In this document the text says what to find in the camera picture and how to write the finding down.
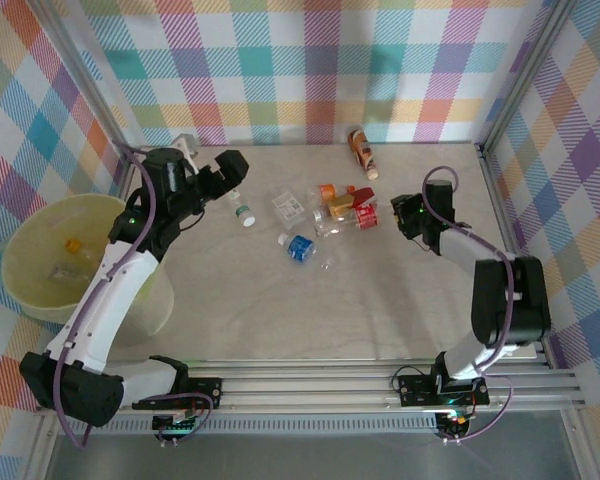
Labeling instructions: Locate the aluminium side rail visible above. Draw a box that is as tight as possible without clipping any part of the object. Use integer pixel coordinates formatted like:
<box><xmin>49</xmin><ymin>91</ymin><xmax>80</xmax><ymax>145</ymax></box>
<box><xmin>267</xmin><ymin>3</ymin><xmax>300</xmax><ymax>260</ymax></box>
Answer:
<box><xmin>477</xmin><ymin>143</ymin><xmax>556</xmax><ymax>371</ymax></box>

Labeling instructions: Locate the aluminium mounting rail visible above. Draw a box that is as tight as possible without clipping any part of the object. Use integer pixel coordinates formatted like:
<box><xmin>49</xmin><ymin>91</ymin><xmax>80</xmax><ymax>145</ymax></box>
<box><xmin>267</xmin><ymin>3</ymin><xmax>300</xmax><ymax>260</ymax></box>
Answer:
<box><xmin>34</xmin><ymin>359</ymin><xmax>589</xmax><ymax>414</ymax></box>

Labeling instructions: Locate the clear bottle orange label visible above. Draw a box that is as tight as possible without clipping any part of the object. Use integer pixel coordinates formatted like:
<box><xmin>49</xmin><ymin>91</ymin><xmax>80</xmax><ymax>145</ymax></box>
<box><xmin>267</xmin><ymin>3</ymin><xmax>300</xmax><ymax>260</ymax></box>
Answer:
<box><xmin>318</xmin><ymin>182</ymin><xmax>358</xmax><ymax>204</ymax></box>

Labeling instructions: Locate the pale yellow plastic bin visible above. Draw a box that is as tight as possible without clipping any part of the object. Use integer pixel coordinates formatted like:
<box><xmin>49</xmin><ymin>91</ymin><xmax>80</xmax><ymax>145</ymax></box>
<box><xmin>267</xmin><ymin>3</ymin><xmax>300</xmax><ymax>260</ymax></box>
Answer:
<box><xmin>0</xmin><ymin>194</ymin><xmax>176</xmax><ymax>349</ymax></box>

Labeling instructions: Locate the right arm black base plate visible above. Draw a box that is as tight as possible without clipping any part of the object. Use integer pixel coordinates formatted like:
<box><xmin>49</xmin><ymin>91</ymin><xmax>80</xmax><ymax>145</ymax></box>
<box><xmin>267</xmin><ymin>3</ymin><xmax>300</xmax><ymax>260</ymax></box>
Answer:
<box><xmin>395</xmin><ymin>372</ymin><xmax>491</xmax><ymax>407</ymax></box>

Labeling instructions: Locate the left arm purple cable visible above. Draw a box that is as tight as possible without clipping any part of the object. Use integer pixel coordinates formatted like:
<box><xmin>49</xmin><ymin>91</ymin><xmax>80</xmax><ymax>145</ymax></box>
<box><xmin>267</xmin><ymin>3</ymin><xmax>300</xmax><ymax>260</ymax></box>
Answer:
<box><xmin>52</xmin><ymin>144</ymin><xmax>216</xmax><ymax>449</ymax></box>

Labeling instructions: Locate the gold label bottle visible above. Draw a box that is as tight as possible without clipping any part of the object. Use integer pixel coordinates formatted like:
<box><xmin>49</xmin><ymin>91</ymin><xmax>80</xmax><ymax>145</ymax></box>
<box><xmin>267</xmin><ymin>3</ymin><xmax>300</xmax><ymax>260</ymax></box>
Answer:
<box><xmin>327</xmin><ymin>193</ymin><xmax>356</xmax><ymax>219</ymax></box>

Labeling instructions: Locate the small clear bottle white label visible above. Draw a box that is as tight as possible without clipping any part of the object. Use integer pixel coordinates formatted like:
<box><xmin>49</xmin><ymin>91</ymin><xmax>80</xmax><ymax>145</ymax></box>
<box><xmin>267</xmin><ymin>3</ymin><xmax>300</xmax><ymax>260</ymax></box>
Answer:
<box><xmin>228</xmin><ymin>192</ymin><xmax>256</xmax><ymax>229</ymax></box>

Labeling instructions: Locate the clear purple tinted bottle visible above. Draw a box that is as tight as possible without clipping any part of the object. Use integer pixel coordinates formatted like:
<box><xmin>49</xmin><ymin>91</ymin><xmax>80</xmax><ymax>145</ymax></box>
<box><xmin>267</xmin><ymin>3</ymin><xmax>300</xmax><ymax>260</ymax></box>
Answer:
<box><xmin>47</xmin><ymin>259</ymin><xmax>89</xmax><ymax>281</ymax></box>

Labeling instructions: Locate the brown label bottle beige cap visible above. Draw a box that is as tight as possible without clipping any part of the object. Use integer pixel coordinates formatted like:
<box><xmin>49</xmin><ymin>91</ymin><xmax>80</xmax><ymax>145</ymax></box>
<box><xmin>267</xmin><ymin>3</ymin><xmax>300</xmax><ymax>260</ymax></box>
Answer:
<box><xmin>347</xmin><ymin>127</ymin><xmax>380</xmax><ymax>180</ymax></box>

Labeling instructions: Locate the small circuit board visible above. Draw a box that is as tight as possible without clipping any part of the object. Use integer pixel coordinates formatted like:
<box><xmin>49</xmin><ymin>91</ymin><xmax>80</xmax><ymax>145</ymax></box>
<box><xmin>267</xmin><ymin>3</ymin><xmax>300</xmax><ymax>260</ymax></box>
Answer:
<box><xmin>152</xmin><ymin>413</ymin><xmax>201</xmax><ymax>444</ymax></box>
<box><xmin>437</xmin><ymin>409</ymin><xmax>474</xmax><ymax>441</ymax></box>

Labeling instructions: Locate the aluminium frame post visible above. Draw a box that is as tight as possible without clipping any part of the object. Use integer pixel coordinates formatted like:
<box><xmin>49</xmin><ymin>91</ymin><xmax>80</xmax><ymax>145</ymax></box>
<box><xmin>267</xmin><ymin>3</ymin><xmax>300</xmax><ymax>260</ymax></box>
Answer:
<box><xmin>477</xmin><ymin>0</ymin><xmax>581</xmax><ymax>151</ymax></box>
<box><xmin>27</xmin><ymin>0</ymin><xmax>140</xmax><ymax>161</ymax></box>

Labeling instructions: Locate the grey slotted cable duct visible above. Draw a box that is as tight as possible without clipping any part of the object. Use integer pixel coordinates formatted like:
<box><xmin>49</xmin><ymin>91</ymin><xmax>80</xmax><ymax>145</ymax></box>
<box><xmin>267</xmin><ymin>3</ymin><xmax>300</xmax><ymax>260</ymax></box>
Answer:
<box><xmin>59</xmin><ymin>417</ymin><xmax>441</xmax><ymax>434</ymax></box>

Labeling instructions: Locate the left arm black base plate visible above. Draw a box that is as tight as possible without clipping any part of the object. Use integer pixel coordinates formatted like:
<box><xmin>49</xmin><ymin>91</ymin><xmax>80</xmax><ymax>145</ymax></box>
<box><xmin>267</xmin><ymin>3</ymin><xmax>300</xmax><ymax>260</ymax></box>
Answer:
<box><xmin>132</xmin><ymin>377</ymin><xmax>224</xmax><ymax>412</ymax></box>

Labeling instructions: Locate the clear bottle blue label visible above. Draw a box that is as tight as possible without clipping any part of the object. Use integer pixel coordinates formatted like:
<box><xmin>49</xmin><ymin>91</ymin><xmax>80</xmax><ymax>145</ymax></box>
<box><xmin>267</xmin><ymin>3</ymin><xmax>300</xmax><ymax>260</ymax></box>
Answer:
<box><xmin>278</xmin><ymin>232</ymin><xmax>315</xmax><ymax>264</ymax></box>

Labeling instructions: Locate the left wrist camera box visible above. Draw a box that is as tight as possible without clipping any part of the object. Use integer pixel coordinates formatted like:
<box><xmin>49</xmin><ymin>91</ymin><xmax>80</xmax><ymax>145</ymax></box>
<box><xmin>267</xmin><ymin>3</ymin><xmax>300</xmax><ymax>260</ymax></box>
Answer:
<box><xmin>173</xmin><ymin>133</ymin><xmax>199</xmax><ymax>161</ymax></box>

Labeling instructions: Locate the clear plastic box white label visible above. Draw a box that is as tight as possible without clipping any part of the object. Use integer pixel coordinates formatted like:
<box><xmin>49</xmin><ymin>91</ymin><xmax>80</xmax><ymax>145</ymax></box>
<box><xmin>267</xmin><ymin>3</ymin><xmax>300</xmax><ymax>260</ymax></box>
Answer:
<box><xmin>271</xmin><ymin>188</ymin><xmax>306</xmax><ymax>225</ymax></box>

